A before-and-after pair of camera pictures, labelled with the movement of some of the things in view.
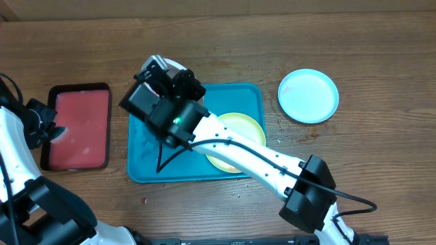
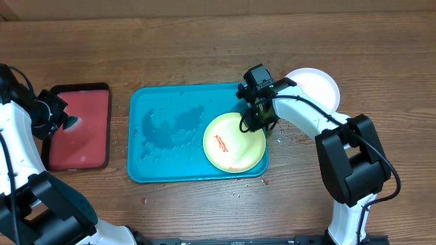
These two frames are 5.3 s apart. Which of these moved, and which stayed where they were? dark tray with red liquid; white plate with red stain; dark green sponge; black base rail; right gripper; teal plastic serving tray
Moved: right gripper; dark green sponge; white plate with red stain
Stayed: black base rail; teal plastic serving tray; dark tray with red liquid
